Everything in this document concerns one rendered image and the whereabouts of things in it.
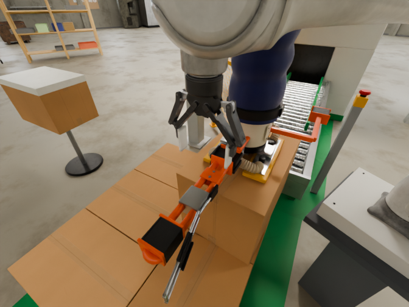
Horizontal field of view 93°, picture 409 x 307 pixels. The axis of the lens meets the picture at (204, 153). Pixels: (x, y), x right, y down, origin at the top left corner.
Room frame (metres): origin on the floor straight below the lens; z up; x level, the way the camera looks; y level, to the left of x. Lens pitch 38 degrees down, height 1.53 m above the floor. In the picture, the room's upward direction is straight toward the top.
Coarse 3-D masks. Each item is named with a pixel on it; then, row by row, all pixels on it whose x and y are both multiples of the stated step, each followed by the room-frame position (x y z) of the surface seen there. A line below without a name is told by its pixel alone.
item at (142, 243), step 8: (160, 216) 0.29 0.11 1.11; (160, 224) 0.27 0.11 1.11; (168, 224) 0.27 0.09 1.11; (176, 224) 0.27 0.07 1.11; (152, 232) 0.25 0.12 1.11; (160, 232) 0.25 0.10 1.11; (168, 232) 0.25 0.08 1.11; (176, 232) 0.25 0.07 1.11; (184, 232) 0.26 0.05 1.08; (144, 240) 0.23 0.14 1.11; (152, 240) 0.23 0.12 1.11; (160, 240) 0.23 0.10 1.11; (168, 240) 0.23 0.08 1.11; (176, 240) 0.23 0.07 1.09; (152, 248) 0.21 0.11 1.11; (160, 248) 0.21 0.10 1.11; (168, 248) 0.21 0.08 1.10; (176, 248) 0.23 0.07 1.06; (160, 256) 0.19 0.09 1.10; (168, 256) 0.20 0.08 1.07
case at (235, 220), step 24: (288, 144) 0.82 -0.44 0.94; (192, 168) 0.64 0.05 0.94; (240, 168) 0.64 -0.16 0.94; (288, 168) 0.73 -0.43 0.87; (240, 192) 0.50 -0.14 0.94; (264, 192) 0.50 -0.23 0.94; (216, 216) 0.50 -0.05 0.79; (240, 216) 0.44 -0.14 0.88; (264, 216) 0.40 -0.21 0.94; (216, 240) 0.50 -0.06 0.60; (240, 240) 0.43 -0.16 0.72
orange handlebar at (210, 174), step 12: (276, 132) 0.73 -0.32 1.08; (288, 132) 0.71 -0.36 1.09; (312, 132) 0.72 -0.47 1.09; (228, 168) 0.49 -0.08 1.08; (204, 180) 0.43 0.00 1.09; (216, 180) 0.42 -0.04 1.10; (180, 204) 0.34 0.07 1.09; (168, 216) 0.30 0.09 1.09; (192, 216) 0.30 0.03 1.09; (144, 252) 0.21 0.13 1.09
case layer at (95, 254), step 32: (160, 160) 1.17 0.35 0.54; (128, 192) 0.84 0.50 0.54; (160, 192) 0.84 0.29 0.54; (64, 224) 0.61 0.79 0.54; (96, 224) 0.61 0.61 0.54; (128, 224) 0.61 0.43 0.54; (32, 256) 0.44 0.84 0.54; (64, 256) 0.44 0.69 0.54; (96, 256) 0.44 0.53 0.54; (128, 256) 0.44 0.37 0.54; (192, 256) 0.44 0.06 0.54; (224, 256) 0.44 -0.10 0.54; (32, 288) 0.31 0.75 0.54; (64, 288) 0.31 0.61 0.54; (96, 288) 0.31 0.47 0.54; (128, 288) 0.31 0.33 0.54; (160, 288) 0.31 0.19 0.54; (192, 288) 0.31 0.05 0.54; (224, 288) 0.31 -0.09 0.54
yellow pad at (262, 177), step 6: (270, 144) 0.76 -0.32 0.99; (276, 144) 0.78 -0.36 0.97; (282, 144) 0.80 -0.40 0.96; (276, 150) 0.74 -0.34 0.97; (258, 156) 0.69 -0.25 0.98; (264, 156) 0.69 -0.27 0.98; (276, 156) 0.70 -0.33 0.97; (252, 162) 0.65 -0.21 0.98; (264, 162) 0.64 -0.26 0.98; (270, 162) 0.65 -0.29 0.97; (264, 168) 0.61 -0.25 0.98; (270, 168) 0.61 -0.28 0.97; (246, 174) 0.58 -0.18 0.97; (252, 174) 0.58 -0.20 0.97; (258, 174) 0.58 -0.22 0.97; (264, 174) 0.57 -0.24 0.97; (258, 180) 0.56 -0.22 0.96; (264, 180) 0.54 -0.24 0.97
